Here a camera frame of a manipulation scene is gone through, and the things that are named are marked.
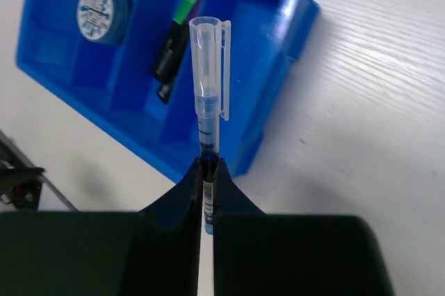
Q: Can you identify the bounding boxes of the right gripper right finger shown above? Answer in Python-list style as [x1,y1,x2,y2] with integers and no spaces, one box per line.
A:
[213,160,394,295]

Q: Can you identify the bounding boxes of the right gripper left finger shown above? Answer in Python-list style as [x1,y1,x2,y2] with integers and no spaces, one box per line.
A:
[1,162,202,295]

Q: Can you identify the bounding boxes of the purple cap black highlighter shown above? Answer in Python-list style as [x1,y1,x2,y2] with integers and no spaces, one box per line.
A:
[156,0,201,104]

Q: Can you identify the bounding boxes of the green cap black highlighter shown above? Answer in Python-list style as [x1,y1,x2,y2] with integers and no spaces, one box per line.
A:
[151,0,197,84]

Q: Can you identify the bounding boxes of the blue ink pen refill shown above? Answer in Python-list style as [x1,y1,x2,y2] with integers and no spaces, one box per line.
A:
[189,17,232,235]

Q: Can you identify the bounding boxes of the round blue white tape tin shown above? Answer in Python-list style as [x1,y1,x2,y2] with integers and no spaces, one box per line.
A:
[76,0,133,45]

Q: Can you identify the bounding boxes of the blue divided plastic tray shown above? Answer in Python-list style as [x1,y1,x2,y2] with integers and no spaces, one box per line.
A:
[17,0,318,181]

